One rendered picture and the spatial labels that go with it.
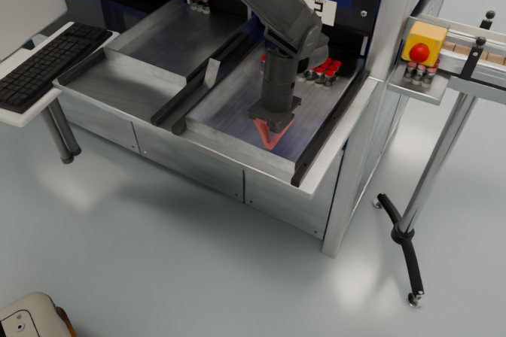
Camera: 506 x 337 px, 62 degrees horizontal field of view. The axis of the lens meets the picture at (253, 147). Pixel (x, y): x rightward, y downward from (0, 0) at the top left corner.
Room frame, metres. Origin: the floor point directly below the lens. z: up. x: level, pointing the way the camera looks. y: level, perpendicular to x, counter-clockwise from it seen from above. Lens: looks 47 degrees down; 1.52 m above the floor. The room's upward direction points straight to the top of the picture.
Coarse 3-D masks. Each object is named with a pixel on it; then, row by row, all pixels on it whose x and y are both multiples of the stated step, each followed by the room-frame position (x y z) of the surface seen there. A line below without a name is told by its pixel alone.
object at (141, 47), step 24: (144, 24) 1.05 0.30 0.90; (168, 24) 1.09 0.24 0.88; (192, 24) 1.09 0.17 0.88; (216, 24) 1.09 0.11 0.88; (240, 24) 1.09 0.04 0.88; (120, 48) 0.96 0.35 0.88; (144, 48) 0.96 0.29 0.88; (168, 48) 0.96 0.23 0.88; (192, 48) 0.96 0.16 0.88; (216, 48) 0.91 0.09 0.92; (144, 72) 0.86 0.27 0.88; (168, 72) 0.82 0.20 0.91; (192, 72) 0.81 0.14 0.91
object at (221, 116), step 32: (256, 64) 0.89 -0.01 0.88; (224, 96) 0.76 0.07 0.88; (256, 96) 0.76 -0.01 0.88; (320, 96) 0.76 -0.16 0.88; (192, 128) 0.65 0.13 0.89; (224, 128) 0.66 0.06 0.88; (256, 128) 0.66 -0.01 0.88; (288, 128) 0.66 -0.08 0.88; (320, 128) 0.63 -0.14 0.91; (288, 160) 0.53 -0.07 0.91
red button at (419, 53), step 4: (416, 44) 0.78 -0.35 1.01; (420, 44) 0.78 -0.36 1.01; (424, 44) 0.78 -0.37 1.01; (412, 48) 0.77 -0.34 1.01; (416, 48) 0.77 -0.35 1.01; (420, 48) 0.76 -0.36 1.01; (424, 48) 0.76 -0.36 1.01; (412, 52) 0.77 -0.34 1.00; (416, 52) 0.76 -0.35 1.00; (420, 52) 0.76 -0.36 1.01; (424, 52) 0.76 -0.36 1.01; (428, 52) 0.76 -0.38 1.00; (412, 56) 0.76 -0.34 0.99; (416, 56) 0.76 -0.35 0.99; (420, 56) 0.76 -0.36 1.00; (424, 56) 0.75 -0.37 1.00; (412, 60) 0.77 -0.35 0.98; (416, 60) 0.76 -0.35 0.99; (420, 60) 0.76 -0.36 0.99; (424, 60) 0.75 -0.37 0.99
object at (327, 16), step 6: (306, 0) 0.93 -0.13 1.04; (312, 0) 0.92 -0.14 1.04; (318, 0) 0.91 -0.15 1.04; (324, 0) 0.91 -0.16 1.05; (312, 6) 0.92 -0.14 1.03; (318, 6) 0.91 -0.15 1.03; (324, 6) 0.91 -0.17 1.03; (330, 6) 0.90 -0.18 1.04; (336, 6) 0.89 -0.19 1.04; (318, 12) 0.91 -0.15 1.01; (324, 12) 0.90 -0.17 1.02; (330, 12) 0.90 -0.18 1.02; (324, 18) 0.90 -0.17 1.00; (330, 18) 0.90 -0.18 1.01; (330, 24) 0.90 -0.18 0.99
